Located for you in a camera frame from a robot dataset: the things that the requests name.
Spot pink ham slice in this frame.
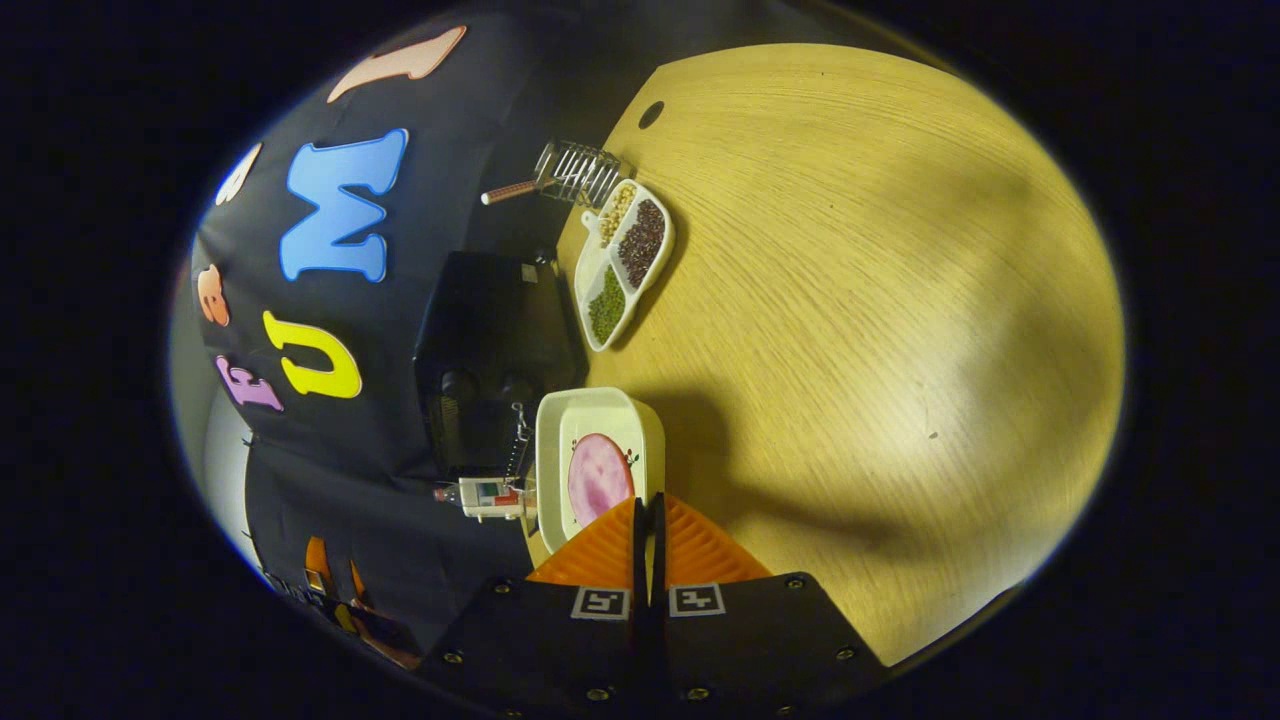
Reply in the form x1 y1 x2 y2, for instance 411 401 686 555
567 433 636 529

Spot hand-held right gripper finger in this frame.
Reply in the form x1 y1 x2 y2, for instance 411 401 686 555
650 492 891 720
415 497 651 720

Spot cream rectangular tray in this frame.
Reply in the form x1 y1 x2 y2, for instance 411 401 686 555
535 387 666 556

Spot black electric oven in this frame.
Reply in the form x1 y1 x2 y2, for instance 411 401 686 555
413 250 583 481

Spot pile of dark red beans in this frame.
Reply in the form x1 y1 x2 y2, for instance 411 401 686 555
618 198 666 289

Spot pile of green beans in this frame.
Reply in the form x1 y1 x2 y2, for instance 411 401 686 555
588 265 627 344

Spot black backdrop cloth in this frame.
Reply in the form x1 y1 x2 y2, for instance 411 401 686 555
170 0 841 666

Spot white divided dish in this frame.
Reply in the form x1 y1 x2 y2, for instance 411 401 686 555
573 178 677 353

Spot pile of yellow beans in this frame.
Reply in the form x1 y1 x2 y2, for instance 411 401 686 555
598 185 638 246

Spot clear plastic bottle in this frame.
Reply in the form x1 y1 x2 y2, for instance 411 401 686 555
433 477 538 523

